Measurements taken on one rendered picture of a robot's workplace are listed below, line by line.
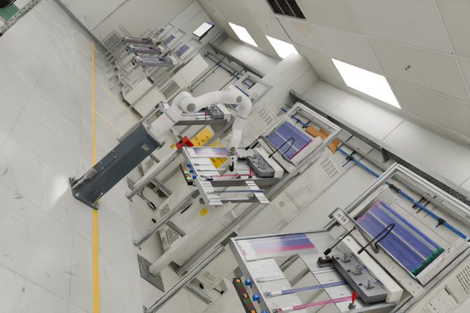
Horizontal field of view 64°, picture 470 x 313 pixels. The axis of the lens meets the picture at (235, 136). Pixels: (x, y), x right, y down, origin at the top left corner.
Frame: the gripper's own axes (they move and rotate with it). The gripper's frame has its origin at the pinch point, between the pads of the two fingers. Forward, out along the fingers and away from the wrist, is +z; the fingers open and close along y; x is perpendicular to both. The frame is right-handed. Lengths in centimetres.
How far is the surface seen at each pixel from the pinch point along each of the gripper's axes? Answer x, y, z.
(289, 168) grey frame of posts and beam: -46, -22, -3
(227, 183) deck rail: 10.5, -21.0, 0.8
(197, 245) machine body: 40, -21, 57
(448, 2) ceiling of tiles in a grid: -155, -53, -135
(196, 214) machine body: 35, -7, 35
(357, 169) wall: -190, 70, 75
